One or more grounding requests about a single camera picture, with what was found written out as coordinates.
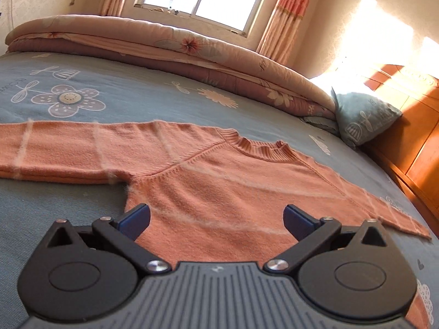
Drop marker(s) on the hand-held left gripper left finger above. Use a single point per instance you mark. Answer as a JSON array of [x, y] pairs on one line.
[[137, 219]]

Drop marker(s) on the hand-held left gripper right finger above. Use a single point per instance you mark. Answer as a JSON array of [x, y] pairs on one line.
[[298, 221]]

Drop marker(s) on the orange knit sweater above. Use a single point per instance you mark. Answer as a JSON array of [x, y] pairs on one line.
[[223, 185]]

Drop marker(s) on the flat grey-green pillow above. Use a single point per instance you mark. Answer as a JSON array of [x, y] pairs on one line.
[[319, 123]]

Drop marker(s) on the bed with grey-blue floral sheet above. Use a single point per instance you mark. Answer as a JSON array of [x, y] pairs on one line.
[[137, 102]]

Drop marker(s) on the plump grey-green printed pillow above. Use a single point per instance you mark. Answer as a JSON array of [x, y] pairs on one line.
[[363, 116]]

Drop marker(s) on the wooden headboard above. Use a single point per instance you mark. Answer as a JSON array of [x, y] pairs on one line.
[[418, 137]]

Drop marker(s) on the folded pink floral quilt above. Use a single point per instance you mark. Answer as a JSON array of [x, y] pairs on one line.
[[137, 44]]

